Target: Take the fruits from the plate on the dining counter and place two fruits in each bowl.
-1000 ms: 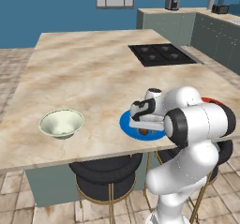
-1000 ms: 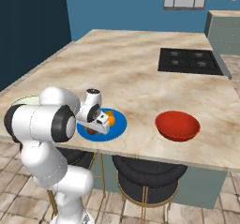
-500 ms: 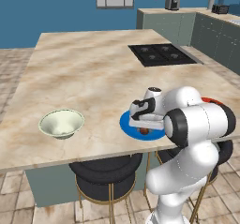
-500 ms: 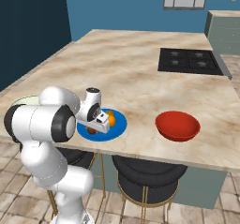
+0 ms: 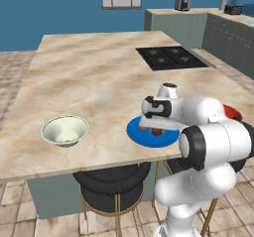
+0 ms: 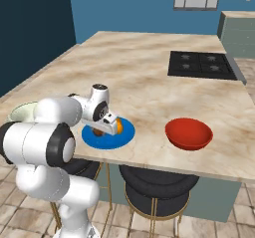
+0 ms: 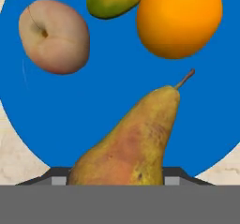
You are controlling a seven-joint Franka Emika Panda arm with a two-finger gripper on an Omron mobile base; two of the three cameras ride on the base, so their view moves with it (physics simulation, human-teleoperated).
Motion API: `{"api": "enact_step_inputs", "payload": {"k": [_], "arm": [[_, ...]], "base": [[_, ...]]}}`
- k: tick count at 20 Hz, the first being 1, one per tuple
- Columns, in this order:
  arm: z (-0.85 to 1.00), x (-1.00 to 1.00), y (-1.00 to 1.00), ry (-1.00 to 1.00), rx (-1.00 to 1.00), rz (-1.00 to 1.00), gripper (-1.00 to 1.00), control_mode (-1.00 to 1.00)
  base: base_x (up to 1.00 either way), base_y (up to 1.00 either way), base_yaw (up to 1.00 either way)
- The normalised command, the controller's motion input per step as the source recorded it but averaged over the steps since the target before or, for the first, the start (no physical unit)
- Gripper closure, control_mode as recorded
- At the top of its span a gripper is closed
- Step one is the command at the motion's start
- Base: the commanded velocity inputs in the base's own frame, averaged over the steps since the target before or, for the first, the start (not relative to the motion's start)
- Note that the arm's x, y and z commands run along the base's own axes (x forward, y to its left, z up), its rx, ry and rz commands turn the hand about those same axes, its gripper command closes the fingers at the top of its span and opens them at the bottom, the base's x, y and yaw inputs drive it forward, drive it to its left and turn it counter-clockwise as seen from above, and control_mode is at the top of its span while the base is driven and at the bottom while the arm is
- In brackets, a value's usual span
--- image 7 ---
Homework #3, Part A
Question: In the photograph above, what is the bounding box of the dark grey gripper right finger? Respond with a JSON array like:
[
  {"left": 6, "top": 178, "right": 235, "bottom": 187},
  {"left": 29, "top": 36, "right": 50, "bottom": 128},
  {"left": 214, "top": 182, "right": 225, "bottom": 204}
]
[{"left": 161, "top": 166, "right": 216, "bottom": 187}]

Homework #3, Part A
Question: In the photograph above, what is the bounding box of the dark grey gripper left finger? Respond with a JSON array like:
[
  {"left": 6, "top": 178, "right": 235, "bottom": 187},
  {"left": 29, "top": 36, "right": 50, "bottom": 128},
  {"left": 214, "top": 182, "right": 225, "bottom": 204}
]
[{"left": 16, "top": 166, "right": 73, "bottom": 187}]

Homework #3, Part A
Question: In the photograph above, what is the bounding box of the yellow-brown pear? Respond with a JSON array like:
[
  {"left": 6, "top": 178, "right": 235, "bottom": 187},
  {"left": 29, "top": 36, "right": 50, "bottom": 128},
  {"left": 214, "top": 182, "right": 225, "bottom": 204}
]
[{"left": 66, "top": 68, "right": 196, "bottom": 187}]

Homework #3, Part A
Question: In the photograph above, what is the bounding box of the blue plate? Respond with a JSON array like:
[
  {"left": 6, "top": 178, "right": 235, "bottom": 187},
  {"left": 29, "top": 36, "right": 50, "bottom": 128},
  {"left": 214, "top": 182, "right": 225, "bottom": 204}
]
[{"left": 0, "top": 0, "right": 240, "bottom": 179}]

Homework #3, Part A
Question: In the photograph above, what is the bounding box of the pale pink peach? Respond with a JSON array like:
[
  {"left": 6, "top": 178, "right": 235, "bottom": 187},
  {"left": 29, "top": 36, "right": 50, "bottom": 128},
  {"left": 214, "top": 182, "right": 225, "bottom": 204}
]
[{"left": 18, "top": 0, "right": 91, "bottom": 76}]

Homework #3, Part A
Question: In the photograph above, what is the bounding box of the orange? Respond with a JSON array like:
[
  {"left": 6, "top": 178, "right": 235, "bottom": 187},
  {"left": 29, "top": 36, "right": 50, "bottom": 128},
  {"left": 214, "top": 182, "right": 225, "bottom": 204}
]
[{"left": 136, "top": 0, "right": 224, "bottom": 60}]

